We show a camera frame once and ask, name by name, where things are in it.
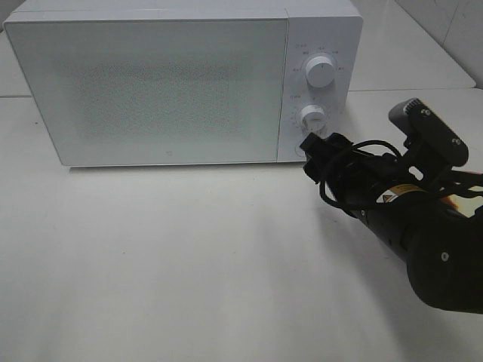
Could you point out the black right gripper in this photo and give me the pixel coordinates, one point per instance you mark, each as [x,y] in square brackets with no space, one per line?
[357,178]

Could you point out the round white door button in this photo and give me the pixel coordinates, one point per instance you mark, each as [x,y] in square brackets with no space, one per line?
[300,153]

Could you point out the white microwave door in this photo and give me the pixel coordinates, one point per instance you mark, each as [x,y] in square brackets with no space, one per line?
[161,92]

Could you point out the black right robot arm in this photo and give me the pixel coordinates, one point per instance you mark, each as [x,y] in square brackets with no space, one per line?
[441,248]

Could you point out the lower white timer knob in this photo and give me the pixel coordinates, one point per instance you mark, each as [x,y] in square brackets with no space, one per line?
[312,118]

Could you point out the upper white power knob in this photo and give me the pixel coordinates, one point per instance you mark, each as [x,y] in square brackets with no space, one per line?
[320,71]

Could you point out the white microwave oven body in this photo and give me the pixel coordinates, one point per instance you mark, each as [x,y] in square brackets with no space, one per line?
[313,27]

